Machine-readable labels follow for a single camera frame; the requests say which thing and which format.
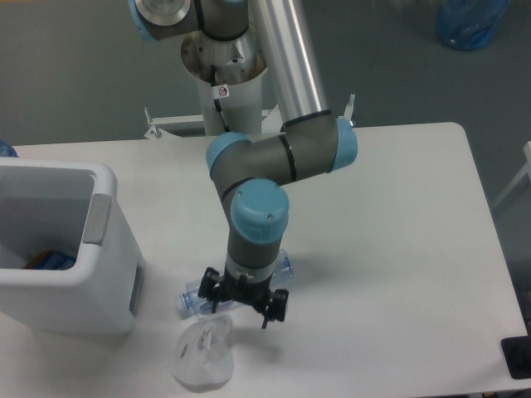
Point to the clear plastic water bottle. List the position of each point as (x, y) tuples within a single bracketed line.
[(188, 304)]

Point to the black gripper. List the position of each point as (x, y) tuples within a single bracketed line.
[(217, 289)]

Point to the white plastic trash can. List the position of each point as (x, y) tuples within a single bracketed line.
[(70, 207)]

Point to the black clamp at table edge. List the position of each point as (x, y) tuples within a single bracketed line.
[(517, 356)]

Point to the white furniture frame right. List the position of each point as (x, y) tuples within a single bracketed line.
[(516, 186)]

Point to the blue object at left edge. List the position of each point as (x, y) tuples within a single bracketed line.
[(7, 150)]

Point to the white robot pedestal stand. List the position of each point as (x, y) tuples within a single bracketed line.
[(232, 103)]

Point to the blue trash in can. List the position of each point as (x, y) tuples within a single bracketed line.
[(51, 260)]

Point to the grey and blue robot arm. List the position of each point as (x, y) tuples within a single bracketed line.
[(250, 176)]

